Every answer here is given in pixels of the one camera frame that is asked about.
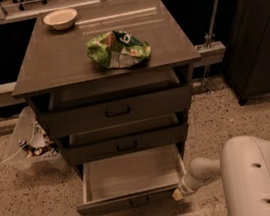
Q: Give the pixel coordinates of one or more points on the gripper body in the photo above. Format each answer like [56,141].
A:
[185,187]

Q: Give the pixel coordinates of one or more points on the grey bottom drawer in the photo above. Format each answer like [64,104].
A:
[131,180]

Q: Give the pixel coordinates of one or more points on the grey drawer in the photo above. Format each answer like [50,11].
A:
[131,180]
[125,138]
[160,95]

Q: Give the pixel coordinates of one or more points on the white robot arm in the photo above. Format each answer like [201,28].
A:
[243,167]

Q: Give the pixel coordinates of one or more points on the grey middle drawer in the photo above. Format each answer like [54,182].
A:
[125,138]

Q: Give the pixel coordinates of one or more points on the grey top drawer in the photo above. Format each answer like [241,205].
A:
[160,95]

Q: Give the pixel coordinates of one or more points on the grey drawer cabinet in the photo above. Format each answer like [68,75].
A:
[56,63]

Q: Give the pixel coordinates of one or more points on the metal stand pole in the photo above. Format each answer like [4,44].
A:
[206,46]

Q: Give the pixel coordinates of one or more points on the clear plastic storage bin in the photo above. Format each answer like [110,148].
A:
[30,150]

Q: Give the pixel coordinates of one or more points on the dark cabinet right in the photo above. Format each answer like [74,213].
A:
[247,58]

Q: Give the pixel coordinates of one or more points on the green crumpled chip bag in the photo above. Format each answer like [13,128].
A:
[117,49]

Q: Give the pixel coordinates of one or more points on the white bowl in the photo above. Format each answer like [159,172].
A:
[61,19]

